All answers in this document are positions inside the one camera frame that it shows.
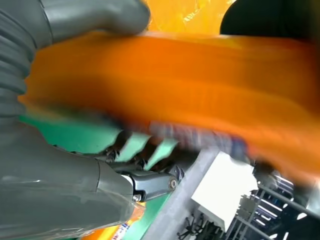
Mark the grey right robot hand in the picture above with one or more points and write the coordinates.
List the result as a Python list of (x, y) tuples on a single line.
[(50, 188)]

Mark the green table mat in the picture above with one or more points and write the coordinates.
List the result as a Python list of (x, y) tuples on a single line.
[(75, 139)]

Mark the yellow plastic wrapped box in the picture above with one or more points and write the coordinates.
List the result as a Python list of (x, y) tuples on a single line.
[(175, 16)]

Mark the metal frame rack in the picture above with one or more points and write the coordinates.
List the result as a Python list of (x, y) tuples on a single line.
[(275, 205)]

